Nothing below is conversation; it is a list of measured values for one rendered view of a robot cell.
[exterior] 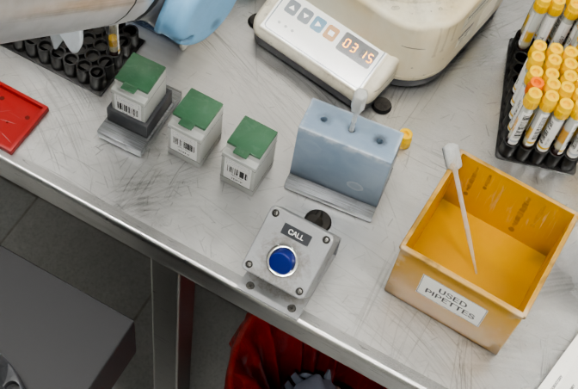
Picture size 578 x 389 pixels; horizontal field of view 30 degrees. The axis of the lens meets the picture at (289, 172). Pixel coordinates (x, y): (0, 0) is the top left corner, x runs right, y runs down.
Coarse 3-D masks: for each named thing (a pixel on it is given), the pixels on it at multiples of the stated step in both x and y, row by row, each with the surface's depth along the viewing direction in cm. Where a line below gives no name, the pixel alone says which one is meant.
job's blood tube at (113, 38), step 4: (112, 28) 115; (116, 28) 116; (112, 32) 116; (116, 32) 116; (108, 36) 117; (112, 36) 116; (116, 36) 117; (108, 40) 117; (112, 40) 117; (116, 40) 117; (108, 44) 118; (112, 44) 118; (116, 44) 118; (108, 48) 119; (112, 48) 118; (116, 48) 118; (108, 52) 119; (112, 52) 119; (116, 52) 119
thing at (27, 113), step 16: (0, 96) 118; (16, 96) 118; (0, 112) 117; (16, 112) 117; (32, 112) 117; (0, 128) 116; (16, 128) 116; (32, 128) 116; (0, 144) 114; (16, 144) 114
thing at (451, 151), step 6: (450, 144) 106; (456, 144) 106; (444, 150) 106; (450, 150) 105; (456, 150) 106; (444, 156) 106; (450, 156) 106; (456, 156) 106; (450, 162) 106; (456, 162) 106; (450, 168) 106; (456, 168) 106
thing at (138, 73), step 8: (136, 56) 113; (128, 64) 112; (136, 64) 112; (144, 64) 112; (152, 64) 112; (120, 72) 111; (128, 72) 111; (136, 72) 112; (144, 72) 112; (152, 72) 112; (160, 72) 112; (120, 80) 111; (128, 80) 111; (136, 80) 111; (144, 80) 111; (152, 80) 111; (120, 88) 111; (128, 88) 110; (136, 88) 111; (144, 88) 111
